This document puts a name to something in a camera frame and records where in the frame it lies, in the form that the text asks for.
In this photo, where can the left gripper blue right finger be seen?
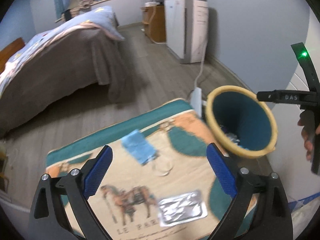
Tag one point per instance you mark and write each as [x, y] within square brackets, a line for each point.
[218, 162]

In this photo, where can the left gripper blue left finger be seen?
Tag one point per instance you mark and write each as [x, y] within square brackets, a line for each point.
[94, 171]

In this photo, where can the light blue face mask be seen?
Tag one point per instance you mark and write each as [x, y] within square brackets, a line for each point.
[145, 153]

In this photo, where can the silver foil blister pack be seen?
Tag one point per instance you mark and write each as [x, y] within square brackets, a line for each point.
[182, 208]

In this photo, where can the teal yellow trash bin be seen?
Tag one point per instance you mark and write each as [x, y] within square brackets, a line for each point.
[240, 123]

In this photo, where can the person's right hand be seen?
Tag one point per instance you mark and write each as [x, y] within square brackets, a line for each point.
[308, 141]

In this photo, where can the white power strip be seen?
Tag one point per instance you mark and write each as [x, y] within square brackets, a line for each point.
[196, 101]

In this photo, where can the horse pattern floor mat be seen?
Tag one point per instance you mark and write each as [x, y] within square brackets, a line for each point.
[126, 203]

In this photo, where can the bed with grey blanket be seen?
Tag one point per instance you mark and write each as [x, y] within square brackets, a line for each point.
[78, 59]

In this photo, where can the white air purifier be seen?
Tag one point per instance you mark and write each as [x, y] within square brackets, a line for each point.
[186, 24]

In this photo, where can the wooden cabinet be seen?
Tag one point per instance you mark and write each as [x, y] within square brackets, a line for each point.
[154, 23]

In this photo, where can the wooden headboard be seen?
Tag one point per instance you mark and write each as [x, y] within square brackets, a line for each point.
[10, 50]

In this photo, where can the light blue quilt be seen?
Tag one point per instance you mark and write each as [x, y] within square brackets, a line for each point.
[101, 18]

